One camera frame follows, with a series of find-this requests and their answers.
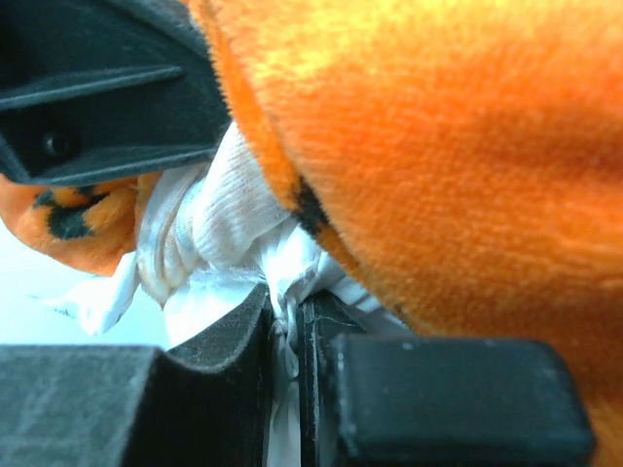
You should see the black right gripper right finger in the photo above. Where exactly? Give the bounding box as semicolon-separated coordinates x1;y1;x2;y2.
297;292;370;466

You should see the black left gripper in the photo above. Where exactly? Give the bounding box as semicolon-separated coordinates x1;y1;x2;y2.
1;0;231;186

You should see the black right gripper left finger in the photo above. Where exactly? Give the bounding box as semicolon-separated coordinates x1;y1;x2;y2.
121;285;271;466

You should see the white pillow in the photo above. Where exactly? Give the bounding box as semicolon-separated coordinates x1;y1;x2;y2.
49;126;393;466

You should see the orange patterned plush pillowcase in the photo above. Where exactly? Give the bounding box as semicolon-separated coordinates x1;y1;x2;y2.
1;1;622;466

